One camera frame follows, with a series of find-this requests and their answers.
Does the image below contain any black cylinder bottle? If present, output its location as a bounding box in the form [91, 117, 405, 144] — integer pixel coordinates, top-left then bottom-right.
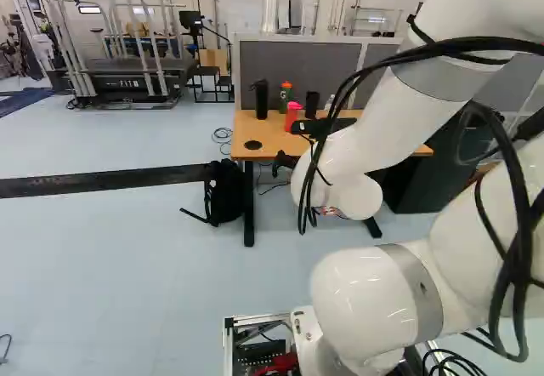
[304, 90, 320, 120]

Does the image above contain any tall black bottle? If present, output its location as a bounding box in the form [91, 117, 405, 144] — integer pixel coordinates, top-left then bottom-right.
[253, 78, 270, 121]

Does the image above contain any wooden table with black legs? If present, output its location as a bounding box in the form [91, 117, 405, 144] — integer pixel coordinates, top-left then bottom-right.
[230, 108, 435, 248]

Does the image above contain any grey partition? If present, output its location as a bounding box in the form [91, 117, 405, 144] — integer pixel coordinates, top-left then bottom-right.
[238, 38, 404, 111]

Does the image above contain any black cabinet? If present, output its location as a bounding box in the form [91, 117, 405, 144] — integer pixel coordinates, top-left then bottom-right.
[381, 114, 505, 215]

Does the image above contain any treadmill with white rails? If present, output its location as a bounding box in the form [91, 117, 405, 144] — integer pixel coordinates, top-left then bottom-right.
[10, 0, 200, 111]

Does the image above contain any black frame step box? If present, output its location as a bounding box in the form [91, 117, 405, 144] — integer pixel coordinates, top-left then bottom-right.
[192, 48, 235, 105]

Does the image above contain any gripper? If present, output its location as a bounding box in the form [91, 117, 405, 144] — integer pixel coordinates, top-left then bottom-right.
[290, 117, 359, 139]

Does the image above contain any coiled floor cable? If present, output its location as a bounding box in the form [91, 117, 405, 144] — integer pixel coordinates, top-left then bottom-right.
[211, 126, 235, 155]

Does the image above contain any pink bottle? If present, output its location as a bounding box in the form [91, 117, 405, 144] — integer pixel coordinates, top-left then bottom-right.
[285, 100, 304, 133]

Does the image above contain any black backpack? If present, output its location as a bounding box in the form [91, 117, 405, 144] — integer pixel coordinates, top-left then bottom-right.
[178, 158, 247, 229]

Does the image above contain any green bottle with orange cap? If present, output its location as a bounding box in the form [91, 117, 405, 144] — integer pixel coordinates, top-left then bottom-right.
[278, 80, 295, 115]

